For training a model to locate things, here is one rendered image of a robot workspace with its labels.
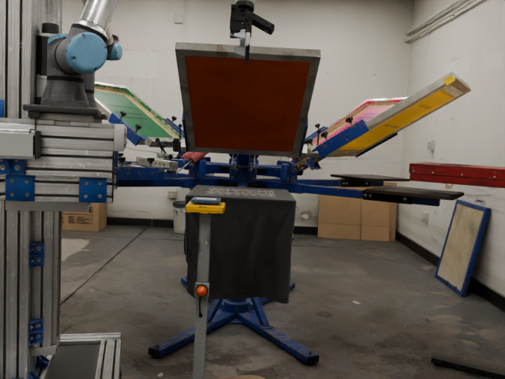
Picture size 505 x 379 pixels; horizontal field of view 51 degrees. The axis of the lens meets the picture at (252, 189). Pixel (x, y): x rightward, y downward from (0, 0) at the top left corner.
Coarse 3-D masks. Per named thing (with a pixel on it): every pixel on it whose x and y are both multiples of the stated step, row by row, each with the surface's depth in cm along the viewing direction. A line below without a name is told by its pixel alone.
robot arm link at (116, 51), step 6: (84, 0) 227; (84, 6) 230; (108, 30) 240; (108, 36) 241; (108, 42) 242; (108, 48) 244; (114, 48) 245; (120, 48) 248; (108, 54) 246; (114, 54) 245; (120, 54) 249; (114, 60) 249
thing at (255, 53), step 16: (176, 48) 212; (192, 48) 212; (208, 48) 213; (224, 48) 213; (256, 48) 214; (272, 48) 214; (288, 48) 214; (304, 96) 237; (304, 112) 247; (192, 128) 263; (304, 128) 259; (192, 144) 277
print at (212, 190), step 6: (210, 192) 230; (216, 192) 231; (222, 192) 233; (228, 192) 234; (234, 192) 235; (240, 192) 237; (246, 192) 238; (252, 192) 239; (258, 192) 241; (264, 192) 242; (270, 192) 244
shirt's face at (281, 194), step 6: (198, 186) 252; (204, 186) 253; (210, 186) 255; (216, 186) 256; (222, 186) 258; (228, 186) 259; (234, 186) 261; (192, 192) 226; (198, 192) 228; (204, 192) 229; (276, 192) 245; (282, 192) 247; (288, 192) 248; (252, 198) 215; (258, 198) 216; (264, 198) 217; (270, 198) 218; (276, 198) 219; (282, 198) 221; (288, 198) 222
